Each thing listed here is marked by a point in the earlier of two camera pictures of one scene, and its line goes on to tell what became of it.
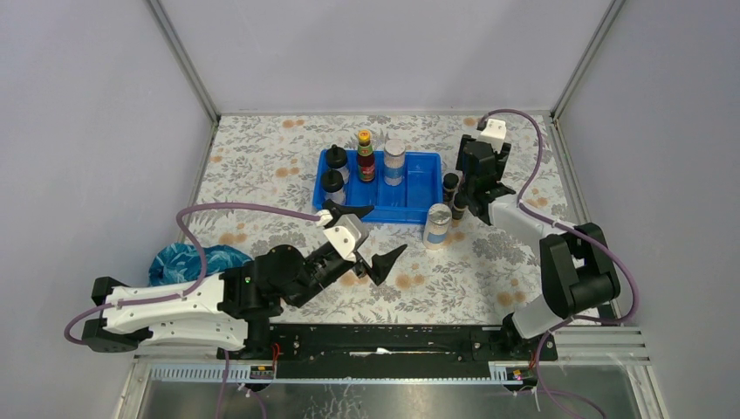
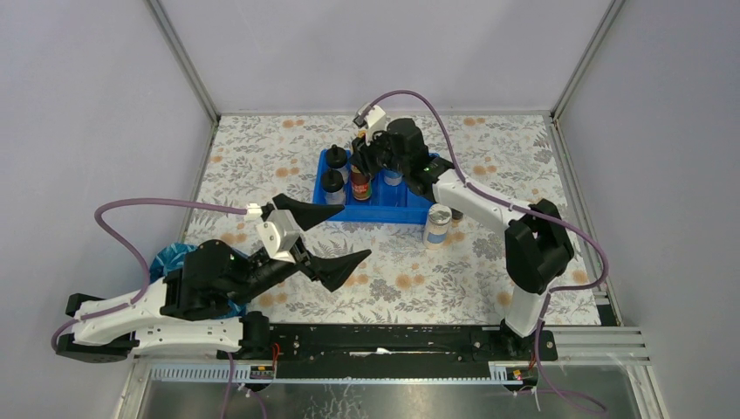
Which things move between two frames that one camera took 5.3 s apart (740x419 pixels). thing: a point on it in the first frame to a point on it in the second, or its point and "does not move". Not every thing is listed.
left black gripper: x=380 y=264 to x=332 y=271
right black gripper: x=502 y=160 to x=362 y=154
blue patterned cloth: x=180 y=263 does not move
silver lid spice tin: x=436 y=227 does not move
